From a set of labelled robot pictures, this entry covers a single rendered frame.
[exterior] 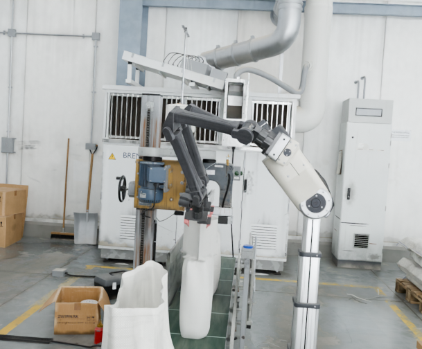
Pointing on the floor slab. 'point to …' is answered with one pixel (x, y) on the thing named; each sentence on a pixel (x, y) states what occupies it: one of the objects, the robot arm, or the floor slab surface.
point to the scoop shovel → (85, 220)
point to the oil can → (98, 332)
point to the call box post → (244, 303)
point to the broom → (64, 212)
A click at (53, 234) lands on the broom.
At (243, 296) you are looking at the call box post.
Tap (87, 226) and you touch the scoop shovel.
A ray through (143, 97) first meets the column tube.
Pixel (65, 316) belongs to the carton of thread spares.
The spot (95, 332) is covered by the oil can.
